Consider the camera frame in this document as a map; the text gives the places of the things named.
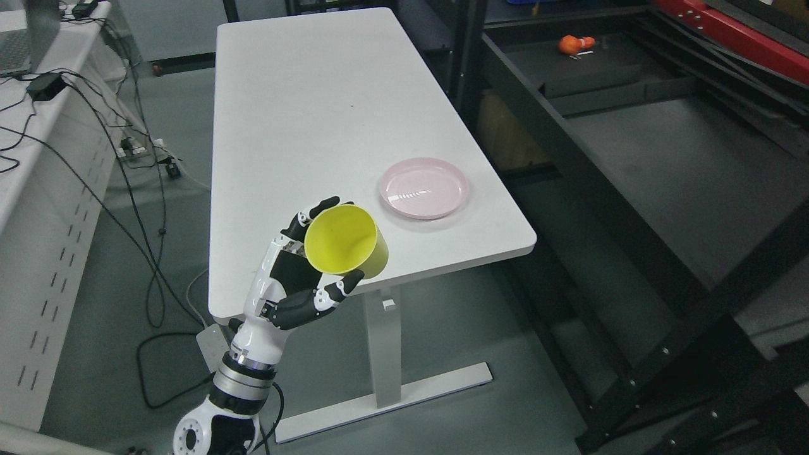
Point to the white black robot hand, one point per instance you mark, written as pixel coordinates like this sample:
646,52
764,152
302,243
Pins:
285,294

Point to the yellow plastic cup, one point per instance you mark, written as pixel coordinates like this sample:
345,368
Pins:
343,239

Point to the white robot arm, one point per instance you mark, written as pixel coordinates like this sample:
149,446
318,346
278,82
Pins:
227,421

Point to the dark metal shelf rack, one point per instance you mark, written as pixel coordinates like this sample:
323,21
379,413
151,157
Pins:
678,213

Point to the white power strip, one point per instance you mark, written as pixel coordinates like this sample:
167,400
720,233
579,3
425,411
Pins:
213,345

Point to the pink plastic plate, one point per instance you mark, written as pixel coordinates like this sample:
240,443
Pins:
424,188

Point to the white table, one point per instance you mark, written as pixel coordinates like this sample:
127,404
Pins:
308,107

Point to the white side desk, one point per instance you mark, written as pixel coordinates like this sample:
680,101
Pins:
50,207

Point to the black power adapter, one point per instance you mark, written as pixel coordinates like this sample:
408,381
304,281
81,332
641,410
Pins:
45,86

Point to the grey laptop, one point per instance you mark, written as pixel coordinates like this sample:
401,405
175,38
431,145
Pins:
23,49

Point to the orange toy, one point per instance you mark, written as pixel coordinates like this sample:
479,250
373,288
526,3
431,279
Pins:
571,45

